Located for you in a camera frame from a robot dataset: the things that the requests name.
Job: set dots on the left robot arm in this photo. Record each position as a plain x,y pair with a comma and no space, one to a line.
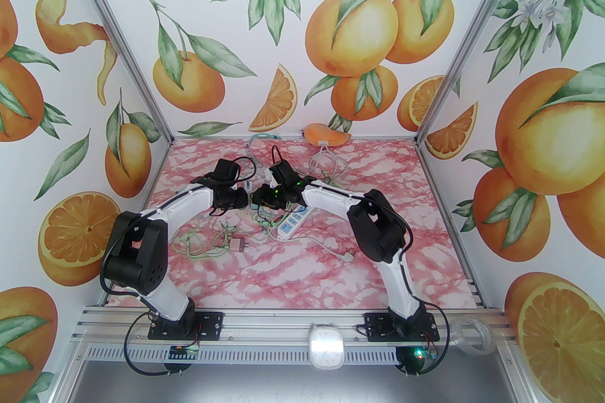
179,202

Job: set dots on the small circuit board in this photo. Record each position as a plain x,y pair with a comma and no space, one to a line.
427,354
184,351

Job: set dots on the clear tape roll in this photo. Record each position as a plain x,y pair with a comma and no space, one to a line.
456,331

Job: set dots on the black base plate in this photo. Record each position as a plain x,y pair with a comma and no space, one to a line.
210,325
378,328

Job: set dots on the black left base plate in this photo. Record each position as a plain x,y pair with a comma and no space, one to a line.
210,325

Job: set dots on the white power strip blue sockets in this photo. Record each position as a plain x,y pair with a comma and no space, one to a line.
293,224

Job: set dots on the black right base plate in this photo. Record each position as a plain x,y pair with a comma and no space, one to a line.
378,328

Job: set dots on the pink charger adapter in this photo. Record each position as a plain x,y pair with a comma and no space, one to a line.
236,245

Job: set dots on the aluminium rail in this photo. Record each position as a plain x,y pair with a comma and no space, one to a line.
264,325

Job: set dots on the aluminium frame post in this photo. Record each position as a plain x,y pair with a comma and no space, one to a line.
471,37
120,37

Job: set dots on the white lamp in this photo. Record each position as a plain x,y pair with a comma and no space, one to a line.
326,344

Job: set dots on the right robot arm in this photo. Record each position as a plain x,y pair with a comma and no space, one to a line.
331,195

